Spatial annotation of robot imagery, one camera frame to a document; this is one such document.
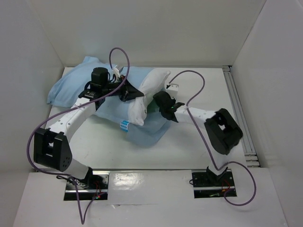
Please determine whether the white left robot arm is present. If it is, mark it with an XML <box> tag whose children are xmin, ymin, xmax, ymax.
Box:
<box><xmin>34</xmin><ymin>67</ymin><xmax>144</xmax><ymax>189</ymax></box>

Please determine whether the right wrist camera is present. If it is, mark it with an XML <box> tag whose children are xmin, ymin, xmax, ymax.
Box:
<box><xmin>165</xmin><ymin>83</ymin><xmax>179</xmax><ymax>100</ymax></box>

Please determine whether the white pillow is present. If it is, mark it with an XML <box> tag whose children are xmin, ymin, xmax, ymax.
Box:
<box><xmin>128</xmin><ymin>69</ymin><xmax>170</xmax><ymax>126</ymax></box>

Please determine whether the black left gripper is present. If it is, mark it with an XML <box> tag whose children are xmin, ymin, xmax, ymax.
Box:
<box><xmin>101</xmin><ymin>74</ymin><xmax>143</xmax><ymax>102</ymax></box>

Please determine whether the green and blue pillowcase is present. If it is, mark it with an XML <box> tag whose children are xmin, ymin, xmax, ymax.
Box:
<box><xmin>47</xmin><ymin>56</ymin><xmax>170</xmax><ymax>147</ymax></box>

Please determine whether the blue white pillow label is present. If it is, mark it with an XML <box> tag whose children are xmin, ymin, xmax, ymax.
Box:
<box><xmin>120</xmin><ymin>120</ymin><xmax>131</xmax><ymax>132</ymax></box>

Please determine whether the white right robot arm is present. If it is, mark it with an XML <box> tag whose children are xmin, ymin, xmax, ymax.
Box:
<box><xmin>153</xmin><ymin>91</ymin><xmax>243</xmax><ymax>185</ymax></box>

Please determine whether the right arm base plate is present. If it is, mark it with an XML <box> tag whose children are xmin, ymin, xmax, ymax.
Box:
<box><xmin>189</xmin><ymin>170</ymin><xmax>237</xmax><ymax>199</ymax></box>

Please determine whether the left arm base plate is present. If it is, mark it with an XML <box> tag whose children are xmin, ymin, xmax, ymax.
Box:
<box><xmin>63</xmin><ymin>171</ymin><xmax>109</xmax><ymax>201</ymax></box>

